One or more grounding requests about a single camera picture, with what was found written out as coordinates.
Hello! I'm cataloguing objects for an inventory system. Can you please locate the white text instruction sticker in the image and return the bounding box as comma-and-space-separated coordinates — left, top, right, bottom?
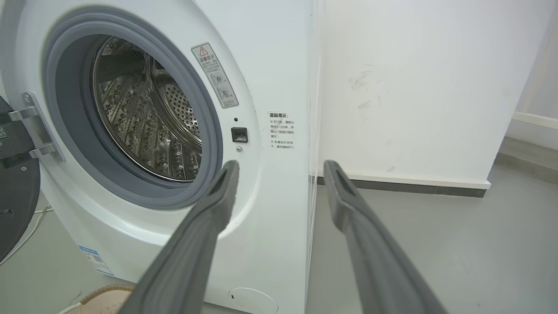
268, 112, 296, 150

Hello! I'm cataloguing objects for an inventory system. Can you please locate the stainless steel washing machine drum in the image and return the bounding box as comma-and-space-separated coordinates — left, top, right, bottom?
92, 36, 202, 182

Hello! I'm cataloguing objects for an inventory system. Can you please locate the white front-load washing machine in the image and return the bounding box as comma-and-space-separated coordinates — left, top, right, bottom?
0, 0, 325, 314

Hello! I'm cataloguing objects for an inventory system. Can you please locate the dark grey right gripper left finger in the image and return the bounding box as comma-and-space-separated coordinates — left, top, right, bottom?
118, 160, 240, 314

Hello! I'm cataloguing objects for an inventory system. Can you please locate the grey rubber door gasket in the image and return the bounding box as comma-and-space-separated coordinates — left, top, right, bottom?
42, 11, 224, 211

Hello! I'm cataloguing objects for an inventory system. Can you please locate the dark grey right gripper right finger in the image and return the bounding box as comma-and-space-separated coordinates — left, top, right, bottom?
323, 160, 448, 314

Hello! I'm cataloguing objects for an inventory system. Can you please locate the black round washer door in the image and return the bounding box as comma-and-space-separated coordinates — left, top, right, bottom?
0, 96, 41, 262

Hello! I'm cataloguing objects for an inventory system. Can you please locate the white and dark baseboard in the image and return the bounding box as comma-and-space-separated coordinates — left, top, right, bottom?
497, 113, 558, 184
316, 171, 492, 198

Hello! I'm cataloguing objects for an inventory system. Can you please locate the white power cable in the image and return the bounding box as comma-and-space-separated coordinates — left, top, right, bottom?
0, 206, 54, 266

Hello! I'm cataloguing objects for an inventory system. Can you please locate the silver metal door hinge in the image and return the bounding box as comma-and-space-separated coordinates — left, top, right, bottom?
8, 92, 66, 164

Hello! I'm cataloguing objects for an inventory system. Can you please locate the blue energy label sticker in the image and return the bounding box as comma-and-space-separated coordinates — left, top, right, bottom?
78, 246, 115, 276

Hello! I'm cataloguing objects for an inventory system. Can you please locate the grey warning sticker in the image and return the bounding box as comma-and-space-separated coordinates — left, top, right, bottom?
191, 42, 239, 109

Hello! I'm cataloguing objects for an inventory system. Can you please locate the round drain filter cover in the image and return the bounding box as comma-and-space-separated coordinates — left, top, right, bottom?
228, 287, 279, 314

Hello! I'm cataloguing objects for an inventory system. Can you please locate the cream perforated laundry basket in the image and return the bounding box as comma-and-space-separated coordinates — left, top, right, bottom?
59, 283, 136, 314

